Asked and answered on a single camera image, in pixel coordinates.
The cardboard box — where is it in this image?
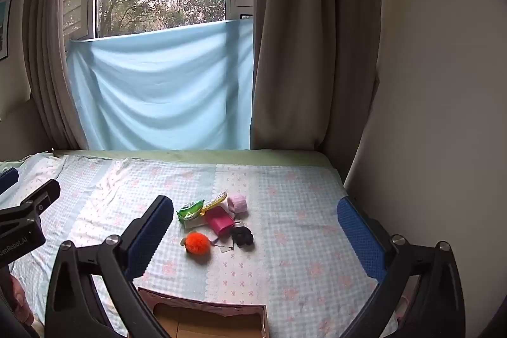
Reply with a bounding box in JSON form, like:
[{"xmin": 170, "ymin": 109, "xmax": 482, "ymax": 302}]
[{"xmin": 138, "ymin": 287, "xmax": 269, "ymax": 338}]

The pink fluffy roll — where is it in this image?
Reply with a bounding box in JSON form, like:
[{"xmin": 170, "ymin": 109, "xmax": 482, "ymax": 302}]
[{"xmin": 227, "ymin": 193, "xmax": 248, "ymax": 216}]

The framed wall picture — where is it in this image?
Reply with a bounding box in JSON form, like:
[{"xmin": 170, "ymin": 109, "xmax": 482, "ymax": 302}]
[{"xmin": 0, "ymin": 0, "xmax": 11, "ymax": 60}]

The brown right curtain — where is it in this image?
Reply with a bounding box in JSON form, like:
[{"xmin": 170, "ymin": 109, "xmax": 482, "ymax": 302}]
[{"xmin": 251, "ymin": 0, "xmax": 382, "ymax": 177}]

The checkered floral bed sheet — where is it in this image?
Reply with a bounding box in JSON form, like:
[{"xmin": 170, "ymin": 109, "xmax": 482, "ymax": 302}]
[{"xmin": 0, "ymin": 151, "xmax": 401, "ymax": 338}]

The grey cleaning cloth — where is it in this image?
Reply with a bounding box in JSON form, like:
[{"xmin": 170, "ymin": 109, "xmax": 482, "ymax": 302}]
[{"xmin": 210, "ymin": 235, "xmax": 234, "ymax": 253}]

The black scrunchie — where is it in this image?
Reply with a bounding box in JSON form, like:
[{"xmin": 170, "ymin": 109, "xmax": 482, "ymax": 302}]
[{"xmin": 229, "ymin": 226, "xmax": 254, "ymax": 247}]

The brown curtain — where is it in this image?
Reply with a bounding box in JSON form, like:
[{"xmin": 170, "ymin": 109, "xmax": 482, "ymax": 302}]
[
  {"xmin": 22, "ymin": 0, "xmax": 97, "ymax": 149},
  {"xmin": 251, "ymin": 0, "xmax": 382, "ymax": 177}
]

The green wet wipes pack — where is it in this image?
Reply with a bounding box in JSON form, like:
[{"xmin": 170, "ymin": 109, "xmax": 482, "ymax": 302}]
[{"xmin": 177, "ymin": 200, "xmax": 206, "ymax": 230}]

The light blue hanging cloth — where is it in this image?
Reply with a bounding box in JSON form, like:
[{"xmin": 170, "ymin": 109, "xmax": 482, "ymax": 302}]
[{"xmin": 67, "ymin": 19, "xmax": 254, "ymax": 151}]

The orange fluffy pompom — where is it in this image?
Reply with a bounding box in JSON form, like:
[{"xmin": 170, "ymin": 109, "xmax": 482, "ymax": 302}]
[{"xmin": 181, "ymin": 232, "xmax": 211, "ymax": 257}]

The green mattress edge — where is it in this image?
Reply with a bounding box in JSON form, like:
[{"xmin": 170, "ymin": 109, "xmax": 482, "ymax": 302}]
[{"xmin": 52, "ymin": 149, "xmax": 333, "ymax": 170}]

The magenta pouch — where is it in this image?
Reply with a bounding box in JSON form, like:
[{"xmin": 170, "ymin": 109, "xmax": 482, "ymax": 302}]
[{"xmin": 204, "ymin": 206, "xmax": 234, "ymax": 237}]

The silver glitter yellow sponge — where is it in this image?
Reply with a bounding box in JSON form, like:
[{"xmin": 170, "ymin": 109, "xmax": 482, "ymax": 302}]
[{"xmin": 199, "ymin": 191, "xmax": 228, "ymax": 216}]

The brown left curtain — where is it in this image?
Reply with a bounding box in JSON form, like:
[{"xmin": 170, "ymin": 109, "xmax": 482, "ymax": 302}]
[{"xmin": 22, "ymin": 0, "xmax": 97, "ymax": 149}]

